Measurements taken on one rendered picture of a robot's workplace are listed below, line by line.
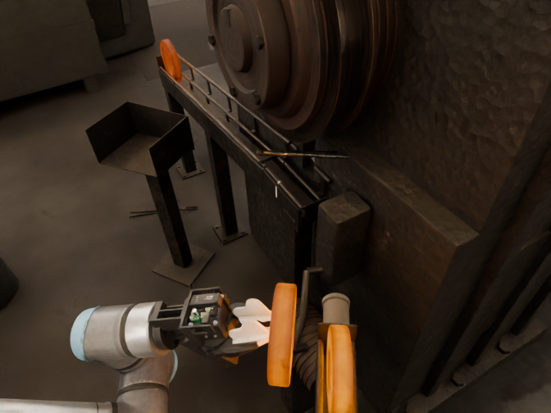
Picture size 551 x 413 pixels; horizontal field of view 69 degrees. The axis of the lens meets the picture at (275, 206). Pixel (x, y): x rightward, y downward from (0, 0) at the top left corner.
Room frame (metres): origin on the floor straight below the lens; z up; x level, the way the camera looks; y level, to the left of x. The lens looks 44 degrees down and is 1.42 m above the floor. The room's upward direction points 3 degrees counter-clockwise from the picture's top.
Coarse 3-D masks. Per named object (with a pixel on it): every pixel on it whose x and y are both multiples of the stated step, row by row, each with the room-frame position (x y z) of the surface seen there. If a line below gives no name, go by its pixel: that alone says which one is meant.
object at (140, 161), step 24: (120, 120) 1.26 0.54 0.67; (144, 120) 1.28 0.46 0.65; (168, 120) 1.23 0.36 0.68; (96, 144) 1.15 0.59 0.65; (120, 144) 1.23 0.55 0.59; (144, 144) 1.22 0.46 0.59; (168, 144) 1.09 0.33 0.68; (192, 144) 1.19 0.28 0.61; (120, 168) 1.09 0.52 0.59; (144, 168) 1.07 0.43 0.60; (168, 168) 1.06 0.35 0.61; (168, 192) 1.14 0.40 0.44; (168, 216) 1.11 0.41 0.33; (168, 240) 1.13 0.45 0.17; (168, 264) 1.14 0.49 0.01; (192, 264) 1.13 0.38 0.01
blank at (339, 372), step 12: (336, 324) 0.38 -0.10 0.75; (336, 336) 0.34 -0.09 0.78; (348, 336) 0.34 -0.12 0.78; (336, 348) 0.32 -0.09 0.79; (348, 348) 0.32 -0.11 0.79; (336, 360) 0.30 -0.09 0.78; (348, 360) 0.30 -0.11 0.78; (336, 372) 0.28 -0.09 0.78; (348, 372) 0.28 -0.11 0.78; (336, 384) 0.27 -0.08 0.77; (348, 384) 0.27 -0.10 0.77; (336, 396) 0.26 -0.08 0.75; (348, 396) 0.25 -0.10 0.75; (336, 408) 0.24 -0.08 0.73; (348, 408) 0.24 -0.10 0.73
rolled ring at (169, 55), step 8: (168, 40) 1.82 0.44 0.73; (160, 48) 1.89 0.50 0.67; (168, 48) 1.77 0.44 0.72; (168, 56) 1.88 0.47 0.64; (176, 56) 1.75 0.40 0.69; (168, 64) 1.86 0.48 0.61; (176, 64) 1.74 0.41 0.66; (168, 72) 1.84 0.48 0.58; (176, 72) 1.74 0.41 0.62; (176, 80) 1.76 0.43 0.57
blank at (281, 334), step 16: (288, 288) 0.37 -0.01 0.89; (272, 304) 0.34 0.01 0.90; (288, 304) 0.33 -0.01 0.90; (272, 320) 0.31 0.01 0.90; (288, 320) 0.31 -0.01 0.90; (272, 336) 0.29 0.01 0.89; (288, 336) 0.29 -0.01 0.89; (272, 352) 0.27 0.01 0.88; (288, 352) 0.27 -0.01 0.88; (272, 368) 0.26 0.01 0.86; (288, 368) 0.26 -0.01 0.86; (272, 384) 0.25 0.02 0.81; (288, 384) 0.25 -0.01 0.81
